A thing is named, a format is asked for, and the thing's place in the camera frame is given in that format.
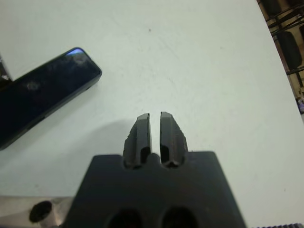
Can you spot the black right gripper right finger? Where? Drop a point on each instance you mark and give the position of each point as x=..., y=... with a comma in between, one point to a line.
x=172, y=142

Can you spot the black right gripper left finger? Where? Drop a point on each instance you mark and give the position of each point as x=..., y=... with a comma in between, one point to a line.
x=140, y=142

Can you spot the black smartphone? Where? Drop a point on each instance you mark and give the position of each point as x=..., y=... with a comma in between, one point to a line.
x=42, y=95

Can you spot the black padded chair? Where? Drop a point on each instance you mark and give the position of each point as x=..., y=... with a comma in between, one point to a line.
x=270, y=6
x=288, y=50

